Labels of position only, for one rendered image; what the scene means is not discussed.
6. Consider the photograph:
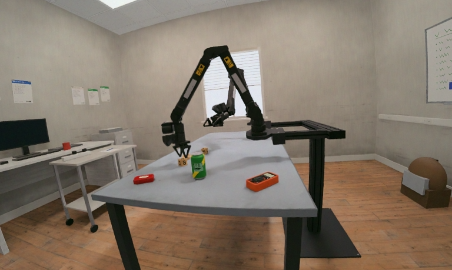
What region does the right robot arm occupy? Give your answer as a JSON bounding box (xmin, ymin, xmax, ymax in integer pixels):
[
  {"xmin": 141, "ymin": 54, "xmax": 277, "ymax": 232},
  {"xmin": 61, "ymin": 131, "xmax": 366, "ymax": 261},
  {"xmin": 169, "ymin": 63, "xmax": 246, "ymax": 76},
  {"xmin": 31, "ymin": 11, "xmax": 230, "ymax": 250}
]
[{"xmin": 212, "ymin": 68, "xmax": 248, "ymax": 120}]

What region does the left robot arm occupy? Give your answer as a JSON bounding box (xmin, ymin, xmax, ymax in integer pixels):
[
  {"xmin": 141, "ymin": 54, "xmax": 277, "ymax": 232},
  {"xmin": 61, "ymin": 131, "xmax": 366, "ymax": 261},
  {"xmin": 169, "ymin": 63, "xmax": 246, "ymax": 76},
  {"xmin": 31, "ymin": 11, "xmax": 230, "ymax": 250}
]
[{"xmin": 161, "ymin": 45, "xmax": 267, "ymax": 146}]

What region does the green and yellow drink can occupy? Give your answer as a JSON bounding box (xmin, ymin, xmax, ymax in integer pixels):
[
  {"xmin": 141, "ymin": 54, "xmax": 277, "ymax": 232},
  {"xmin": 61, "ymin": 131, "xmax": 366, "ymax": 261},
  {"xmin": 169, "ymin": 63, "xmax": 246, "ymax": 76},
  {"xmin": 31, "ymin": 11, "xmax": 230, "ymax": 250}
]
[{"xmin": 191, "ymin": 151, "xmax": 207, "ymax": 179}]

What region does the red mint tin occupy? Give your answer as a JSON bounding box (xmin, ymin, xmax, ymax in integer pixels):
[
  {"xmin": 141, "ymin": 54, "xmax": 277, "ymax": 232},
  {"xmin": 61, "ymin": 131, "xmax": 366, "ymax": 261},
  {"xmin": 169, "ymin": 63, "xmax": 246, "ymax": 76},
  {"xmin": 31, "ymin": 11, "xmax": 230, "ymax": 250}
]
[{"xmin": 134, "ymin": 174, "xmax": 154, "ymax": 185}]

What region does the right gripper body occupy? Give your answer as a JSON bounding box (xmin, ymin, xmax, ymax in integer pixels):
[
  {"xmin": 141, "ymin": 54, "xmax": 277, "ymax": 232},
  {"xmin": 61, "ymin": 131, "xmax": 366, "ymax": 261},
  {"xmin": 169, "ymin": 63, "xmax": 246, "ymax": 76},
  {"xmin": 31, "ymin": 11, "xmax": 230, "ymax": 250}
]
[{"xmin": 210, "ymin": 116, "xmax": 225, "ymax": 126}]

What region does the orange digital multimeter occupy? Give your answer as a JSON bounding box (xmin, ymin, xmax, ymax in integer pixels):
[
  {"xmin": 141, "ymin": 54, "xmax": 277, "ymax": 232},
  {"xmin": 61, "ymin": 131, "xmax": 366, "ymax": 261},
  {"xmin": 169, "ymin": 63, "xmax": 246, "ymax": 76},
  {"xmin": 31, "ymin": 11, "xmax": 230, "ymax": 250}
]
[{"xmin": 246, "ymin": 172, "xmax": 278, "ymax": 192}]

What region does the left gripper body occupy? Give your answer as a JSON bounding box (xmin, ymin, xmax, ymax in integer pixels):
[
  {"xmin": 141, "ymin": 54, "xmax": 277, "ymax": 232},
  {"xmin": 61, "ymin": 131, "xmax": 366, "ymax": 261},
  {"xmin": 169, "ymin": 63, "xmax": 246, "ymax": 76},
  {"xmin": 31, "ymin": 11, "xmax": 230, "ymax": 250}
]
[{"xmin": 172, "ymin": 132, "xmax": 190, "ymax": 148}]

